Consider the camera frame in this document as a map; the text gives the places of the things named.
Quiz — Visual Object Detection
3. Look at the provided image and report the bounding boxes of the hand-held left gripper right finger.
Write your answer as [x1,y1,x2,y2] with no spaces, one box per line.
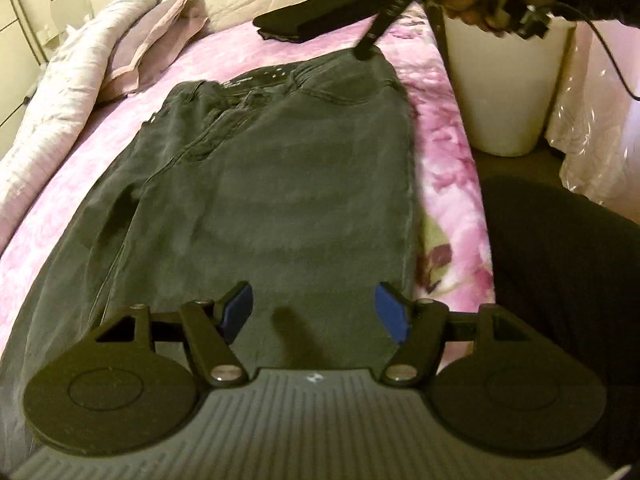
[374,281,543,389]

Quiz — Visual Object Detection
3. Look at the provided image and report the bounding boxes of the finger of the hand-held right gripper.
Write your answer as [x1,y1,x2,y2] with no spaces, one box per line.
[352,0,443,61]

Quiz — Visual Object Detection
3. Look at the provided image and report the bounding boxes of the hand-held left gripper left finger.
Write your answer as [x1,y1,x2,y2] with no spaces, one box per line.
[92,281,254,389]

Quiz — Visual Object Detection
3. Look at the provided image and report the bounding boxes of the dark grey jeans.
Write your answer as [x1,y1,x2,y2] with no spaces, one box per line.
[0,52,421,466]

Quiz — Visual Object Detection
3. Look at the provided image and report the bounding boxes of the black folded cloth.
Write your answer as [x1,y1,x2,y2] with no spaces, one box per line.
[252,0,401,45]

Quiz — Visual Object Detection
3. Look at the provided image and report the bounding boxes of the white bin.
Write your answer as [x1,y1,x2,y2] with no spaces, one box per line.
[434,2,577,157]

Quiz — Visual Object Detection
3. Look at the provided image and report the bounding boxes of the clear plastic bag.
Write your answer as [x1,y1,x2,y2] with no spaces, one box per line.
[544,20,640,211]

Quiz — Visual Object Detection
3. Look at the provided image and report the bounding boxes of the person's leg in black trousers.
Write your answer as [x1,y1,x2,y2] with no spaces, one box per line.
[479,175,640,413]

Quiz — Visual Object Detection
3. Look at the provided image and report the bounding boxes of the pink floral blanket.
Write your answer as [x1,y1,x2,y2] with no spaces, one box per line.
[0,0,497,307]

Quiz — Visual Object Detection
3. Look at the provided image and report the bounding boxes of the lilac pillow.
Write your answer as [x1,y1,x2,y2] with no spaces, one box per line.
[102,0,211,98]

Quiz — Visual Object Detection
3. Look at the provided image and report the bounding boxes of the crumpled pale quilt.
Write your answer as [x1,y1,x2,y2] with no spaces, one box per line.
[0,0,163,246]

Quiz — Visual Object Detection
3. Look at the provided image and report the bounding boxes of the oval mirror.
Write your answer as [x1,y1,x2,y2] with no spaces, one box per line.
[50,0,94,27]

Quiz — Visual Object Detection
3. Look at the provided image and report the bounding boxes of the white wardrobe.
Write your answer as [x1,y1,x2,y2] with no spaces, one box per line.
[0,0,53,142]

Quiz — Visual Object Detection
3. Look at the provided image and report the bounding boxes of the black cable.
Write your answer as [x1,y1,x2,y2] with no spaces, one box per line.
[547,2,640,102]

